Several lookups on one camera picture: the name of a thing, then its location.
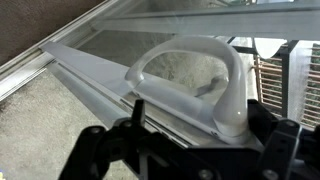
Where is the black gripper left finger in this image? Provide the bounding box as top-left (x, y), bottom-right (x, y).
top-left (59, 99), bottom-right (161, 180)

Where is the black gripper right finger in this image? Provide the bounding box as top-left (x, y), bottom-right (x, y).
top-left (248, 99), bottom-right (320, 180)

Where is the white framed sliding glass door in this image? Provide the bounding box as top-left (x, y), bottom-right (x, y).
top-left (41, 0), bottom-right (320, 149)

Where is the white loop door handle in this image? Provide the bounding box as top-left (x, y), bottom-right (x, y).
top-left (124, 35), bottom-right (254, 141)

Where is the round patio table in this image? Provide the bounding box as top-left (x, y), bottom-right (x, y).
top-left (226, 35), bottom-right (293, 118)

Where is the wooden balcony railing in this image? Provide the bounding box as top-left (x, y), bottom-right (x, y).
top-left (254, 43), bottom-right (320, 129)

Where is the grey screen door frame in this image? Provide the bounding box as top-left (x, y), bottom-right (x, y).
top-left (46, 61), bottom-right (133, 129)

